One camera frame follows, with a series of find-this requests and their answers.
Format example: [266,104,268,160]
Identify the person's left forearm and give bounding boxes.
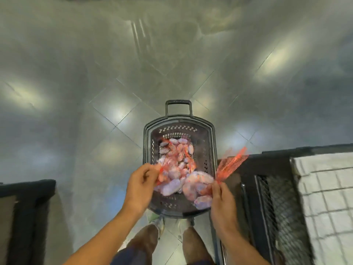
[63,209,145,265]

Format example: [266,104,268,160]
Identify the person's right hand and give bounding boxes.
[211,182,241,242]

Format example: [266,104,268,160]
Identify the dark blue display stand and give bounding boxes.
[0,179,57,265]

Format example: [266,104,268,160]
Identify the person's shoe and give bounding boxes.
[148,213,166,239]
[178,217,195,231]

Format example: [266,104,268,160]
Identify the person's right shoe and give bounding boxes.
[178,217,195,231]

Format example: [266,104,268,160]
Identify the person's left shoe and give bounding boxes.
[148,213,166,239]

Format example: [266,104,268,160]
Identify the person's right forearm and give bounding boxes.
[221,234,271,265]

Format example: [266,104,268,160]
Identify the person's right leg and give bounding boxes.
[181,226,213,263]

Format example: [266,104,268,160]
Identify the stack of black baskets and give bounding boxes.
[142,99,218,219]

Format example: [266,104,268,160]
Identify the person's left hand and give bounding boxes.
[122,163,164,216]

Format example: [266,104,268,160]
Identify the black shorts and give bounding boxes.
[110,245,216,265]

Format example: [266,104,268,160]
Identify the tiled white display table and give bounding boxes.
[218,143,353,265]

